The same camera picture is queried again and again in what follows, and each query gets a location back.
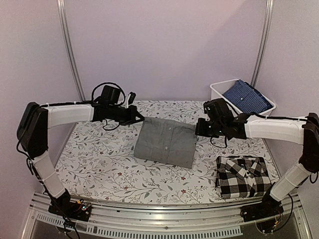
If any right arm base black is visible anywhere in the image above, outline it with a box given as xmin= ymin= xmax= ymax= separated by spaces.
xmin=240 ymin=194 xmax=294 ymax=235

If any left aluminium frame post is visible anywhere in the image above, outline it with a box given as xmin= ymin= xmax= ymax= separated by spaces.
xmin=56 ymin=0 xmax=85 ymax=101

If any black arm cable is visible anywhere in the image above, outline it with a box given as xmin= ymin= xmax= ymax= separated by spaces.
xmin=210 ymin=113 xmax=319 ymax=225
xmin=91 ymin=82 xmax=127 ymax=131

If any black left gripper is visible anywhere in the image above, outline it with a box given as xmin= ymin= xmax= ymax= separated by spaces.
xmin=108 ymin=105 xmax=145 ymax=126

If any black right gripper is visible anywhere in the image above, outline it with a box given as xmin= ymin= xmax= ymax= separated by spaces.
xmin=195 ymin=118 xmax=225 ymax=138

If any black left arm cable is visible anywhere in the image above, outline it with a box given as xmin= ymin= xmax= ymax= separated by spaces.
xmin=91 ymin=82 xmax=127 ymax=131

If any black white plaid folded shirt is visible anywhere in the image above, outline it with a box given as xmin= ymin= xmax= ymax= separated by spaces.
xmin=215 ymin=155 xmax=272 ymax=200

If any grey long sleeve shirt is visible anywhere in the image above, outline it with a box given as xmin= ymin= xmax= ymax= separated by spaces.
xmin=134 ymin=117 xmax=197 ymax=169

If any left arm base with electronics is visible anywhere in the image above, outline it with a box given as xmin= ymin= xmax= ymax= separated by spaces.
xmin=48 ymin=191 xmax=92 ymax=222

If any right aluminium frame post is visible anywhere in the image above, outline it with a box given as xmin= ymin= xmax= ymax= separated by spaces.
xmin=251 ymin=0 xmax=274 ymax=87

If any aluminium frame post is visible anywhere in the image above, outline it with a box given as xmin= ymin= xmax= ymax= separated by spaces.
xmin=56 ymin=0 xmax=85 ymax=101
xmin=251 ymin=0 xmax=274 ymax=87

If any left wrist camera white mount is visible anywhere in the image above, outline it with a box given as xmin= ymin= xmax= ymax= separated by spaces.
xmin=125 ymin=92 xmax=136 ymax=109

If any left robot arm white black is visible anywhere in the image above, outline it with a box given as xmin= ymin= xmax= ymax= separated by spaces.
xmin=16 ymin=82 xmax=144 ymax=216

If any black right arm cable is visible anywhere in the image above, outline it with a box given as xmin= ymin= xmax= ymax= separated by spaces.
xmin=210 ymin=113 xmax=319 ymax=225

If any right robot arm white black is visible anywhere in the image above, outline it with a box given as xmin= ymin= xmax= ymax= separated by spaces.
xmin=195 ymin=113 xmax=319 ymax=217

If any blue checked shirt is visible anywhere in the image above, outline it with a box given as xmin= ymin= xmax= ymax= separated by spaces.
xmin=222 ymin=80 xmax=273 ymax=114

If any aluminium front rail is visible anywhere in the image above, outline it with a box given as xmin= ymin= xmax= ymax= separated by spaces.
xmin=20 ymin=192 xmax=317 ymax=239

